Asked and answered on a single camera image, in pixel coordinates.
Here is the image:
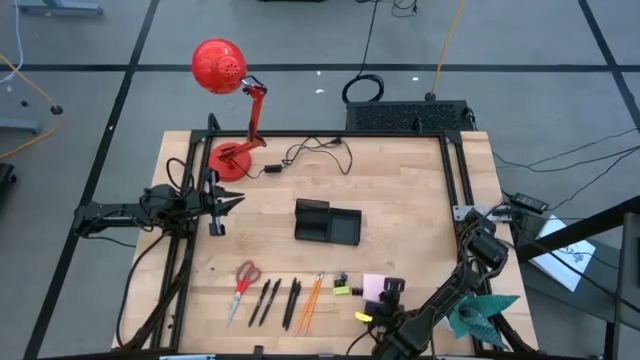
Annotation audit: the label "pink sticky note pad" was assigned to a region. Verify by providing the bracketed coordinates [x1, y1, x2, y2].
[363, 273, 387, 303]

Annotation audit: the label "thin black floor cable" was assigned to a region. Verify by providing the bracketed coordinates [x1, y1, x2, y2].
[492, 127, 640, 174]
[547, 147, 640, 211]

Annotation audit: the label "white floor cable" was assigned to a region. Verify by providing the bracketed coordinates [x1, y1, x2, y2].
[0, 0, 25, 85]

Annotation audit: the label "red-handled scissors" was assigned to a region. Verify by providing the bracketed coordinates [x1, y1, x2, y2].
[225, 259, 263, 329]

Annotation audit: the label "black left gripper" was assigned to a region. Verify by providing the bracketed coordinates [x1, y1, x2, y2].
[185, 169, 247, 237]

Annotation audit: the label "black metal table frame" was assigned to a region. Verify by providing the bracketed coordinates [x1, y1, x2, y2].
[113, 113, 539, 360]

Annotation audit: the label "red desk lamp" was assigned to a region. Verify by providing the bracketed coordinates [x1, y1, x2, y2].
[191, 38, 269, 183]

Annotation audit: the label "silver mounting plate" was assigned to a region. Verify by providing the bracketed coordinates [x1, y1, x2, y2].
[452, 204, 512, 222]

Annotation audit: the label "black caster wheel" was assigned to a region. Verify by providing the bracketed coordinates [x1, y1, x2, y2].
[0, 162, 17, 197]

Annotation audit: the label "white paper sheet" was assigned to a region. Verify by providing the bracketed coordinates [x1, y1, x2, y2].
[529, 213, 597, 293]

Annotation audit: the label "yellow floor cable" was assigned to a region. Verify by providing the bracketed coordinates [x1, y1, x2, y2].
[0, 53, 64, 161]
[424, 0, 467, 101]

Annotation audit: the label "black mesh desk organizer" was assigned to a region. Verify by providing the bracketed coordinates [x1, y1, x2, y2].
[293, 198, 363, 247]

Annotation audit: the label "grey metal stand base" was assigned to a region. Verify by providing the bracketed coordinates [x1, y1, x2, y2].
[14, 0, 105, 16]
[0, 117, 43, 135]

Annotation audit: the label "grey metal post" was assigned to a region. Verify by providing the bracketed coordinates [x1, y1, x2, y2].
[612, 212, 640, 360]

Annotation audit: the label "black lamp cable with switch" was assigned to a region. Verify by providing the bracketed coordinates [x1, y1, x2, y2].
[234, 135, 354, 180]

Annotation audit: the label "black diagonal metal beam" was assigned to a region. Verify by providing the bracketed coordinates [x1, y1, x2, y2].
[514, 195, 640, 264]

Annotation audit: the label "coiled black floor cable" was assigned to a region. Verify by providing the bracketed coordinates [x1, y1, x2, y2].
[341, 0, 386, 105]

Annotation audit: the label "black pen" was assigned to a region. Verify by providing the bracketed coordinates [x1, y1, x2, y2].
[281, 277, 298, 330]
[258, 278, 283, 328]
[284, 280, 303, 332]
[248, 278, 272, 329]

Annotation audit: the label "black perforated metal box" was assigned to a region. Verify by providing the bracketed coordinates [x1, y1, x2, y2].
[345, 99, 475, 132]

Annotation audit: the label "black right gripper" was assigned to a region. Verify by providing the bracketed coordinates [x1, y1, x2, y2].
[364, 278, 406, 332]

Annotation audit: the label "teal paper plant white pot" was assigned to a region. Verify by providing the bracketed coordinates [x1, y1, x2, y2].
[446, 293, 521, 350]

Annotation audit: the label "black power adapter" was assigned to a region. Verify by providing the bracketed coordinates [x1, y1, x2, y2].
[514, 192, 550, 212]

